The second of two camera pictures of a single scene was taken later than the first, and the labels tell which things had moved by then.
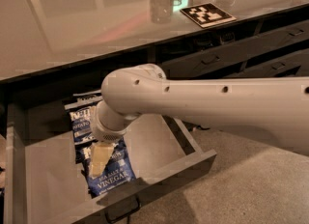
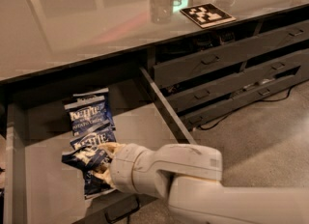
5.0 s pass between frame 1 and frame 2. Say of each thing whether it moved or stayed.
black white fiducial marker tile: stayed
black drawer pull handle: stayed
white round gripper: moved
